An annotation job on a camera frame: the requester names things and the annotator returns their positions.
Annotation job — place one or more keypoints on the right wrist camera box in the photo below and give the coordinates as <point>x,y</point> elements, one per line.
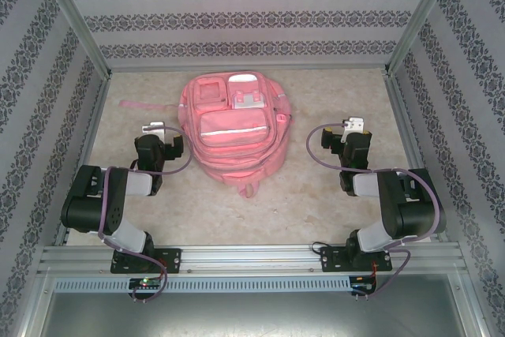
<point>352,128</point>

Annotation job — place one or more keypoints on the aluminium frame post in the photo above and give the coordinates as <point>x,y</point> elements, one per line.
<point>76,17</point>
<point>417,17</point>

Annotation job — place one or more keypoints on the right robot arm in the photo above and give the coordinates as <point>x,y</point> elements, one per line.
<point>414,203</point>

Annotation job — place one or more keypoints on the aluminium side rail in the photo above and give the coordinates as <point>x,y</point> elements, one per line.
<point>100,96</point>
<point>399,108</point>

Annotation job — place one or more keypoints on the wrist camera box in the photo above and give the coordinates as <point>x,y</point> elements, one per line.
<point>352,128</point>
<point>153,128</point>

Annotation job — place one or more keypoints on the pink backpack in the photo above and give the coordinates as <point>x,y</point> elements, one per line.
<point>233,132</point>

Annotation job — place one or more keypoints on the aluminium frame crossbar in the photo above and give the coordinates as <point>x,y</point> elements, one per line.
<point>315,66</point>

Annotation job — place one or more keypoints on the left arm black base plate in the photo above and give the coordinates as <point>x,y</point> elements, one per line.
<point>169,260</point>

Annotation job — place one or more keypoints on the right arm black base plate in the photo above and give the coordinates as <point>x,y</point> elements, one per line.
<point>331,260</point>

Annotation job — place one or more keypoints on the aluminium mounting rail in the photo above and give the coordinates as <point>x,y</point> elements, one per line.
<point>248,258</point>

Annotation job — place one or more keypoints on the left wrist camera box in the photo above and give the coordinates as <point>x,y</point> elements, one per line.
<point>153,128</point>

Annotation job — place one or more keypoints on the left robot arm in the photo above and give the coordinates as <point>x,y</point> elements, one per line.
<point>90,203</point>

